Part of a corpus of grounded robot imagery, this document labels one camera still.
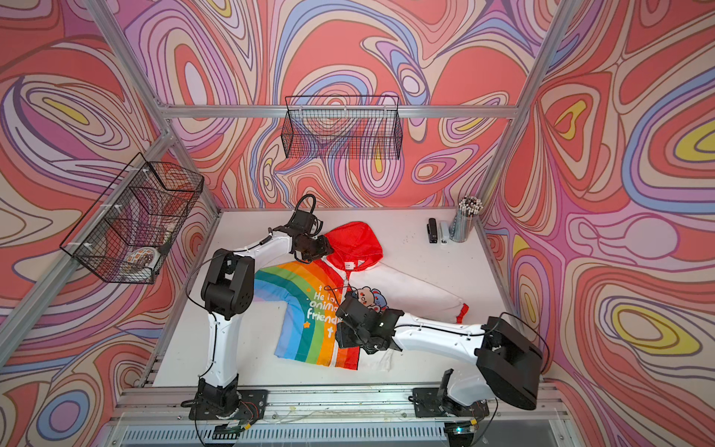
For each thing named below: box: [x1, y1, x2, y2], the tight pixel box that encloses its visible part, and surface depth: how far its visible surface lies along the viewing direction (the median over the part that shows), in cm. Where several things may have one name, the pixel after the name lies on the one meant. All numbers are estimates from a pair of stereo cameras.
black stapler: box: [426, 217, 438, 244], surface depth 112 cm
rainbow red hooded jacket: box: [254, 221, 470, 373], surface depth 95 cm
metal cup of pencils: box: [448, 195, 484, 244], surface depth 101 cm
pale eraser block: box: [440, 220, 450, 244], surface depth 110 cm
